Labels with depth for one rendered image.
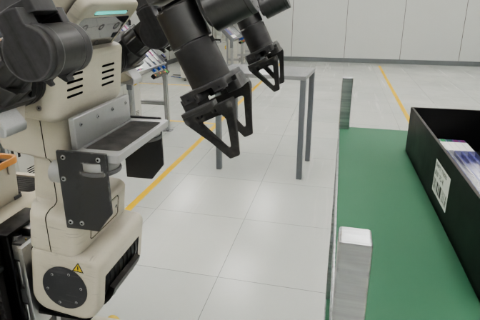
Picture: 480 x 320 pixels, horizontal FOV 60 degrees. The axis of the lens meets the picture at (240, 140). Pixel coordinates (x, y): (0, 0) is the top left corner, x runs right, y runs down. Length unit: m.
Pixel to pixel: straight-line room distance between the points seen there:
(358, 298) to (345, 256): 0.05
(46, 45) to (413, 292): 0.57
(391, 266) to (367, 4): 9.36
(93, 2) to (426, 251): 0.66
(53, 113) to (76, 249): 0.30
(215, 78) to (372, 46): 9.44
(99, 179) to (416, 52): 9.51
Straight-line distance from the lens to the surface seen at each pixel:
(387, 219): 0.76
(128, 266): 1.07
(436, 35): 10.10
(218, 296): 2.08
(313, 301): 2.07
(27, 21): 0.64
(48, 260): 0.99
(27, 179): 1.37
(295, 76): 3.04
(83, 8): 0.78
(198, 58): 0.54
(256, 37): 0.96
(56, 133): 0.88
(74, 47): 0.66
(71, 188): 0.84
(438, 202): 0.80
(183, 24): 0.55
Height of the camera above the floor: 1.30
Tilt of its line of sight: 18 degrees down
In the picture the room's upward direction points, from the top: straight up
